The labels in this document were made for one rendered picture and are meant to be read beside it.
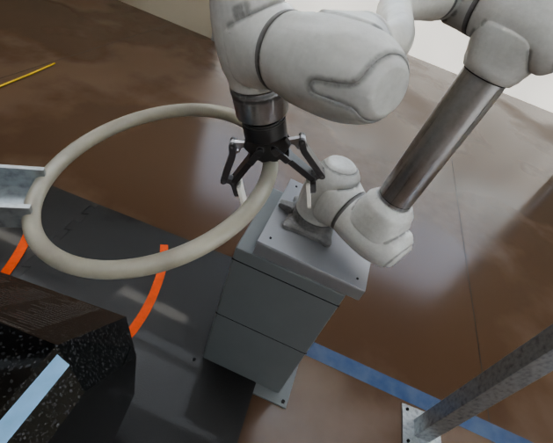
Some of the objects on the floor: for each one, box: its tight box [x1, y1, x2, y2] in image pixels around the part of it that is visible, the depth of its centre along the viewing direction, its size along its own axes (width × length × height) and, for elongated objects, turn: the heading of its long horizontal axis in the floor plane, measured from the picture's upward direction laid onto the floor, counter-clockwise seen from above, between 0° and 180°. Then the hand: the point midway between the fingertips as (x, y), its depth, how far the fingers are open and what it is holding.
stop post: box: [402, 299, 553, 443], centre depth 142 cm, size 20×20×109 cm
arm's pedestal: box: [193, 188, 346, 409], centre depth 161 cm, size 50×50×80 cm
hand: (276, 200), depth 75 cm, fingers open, 13 cm apart
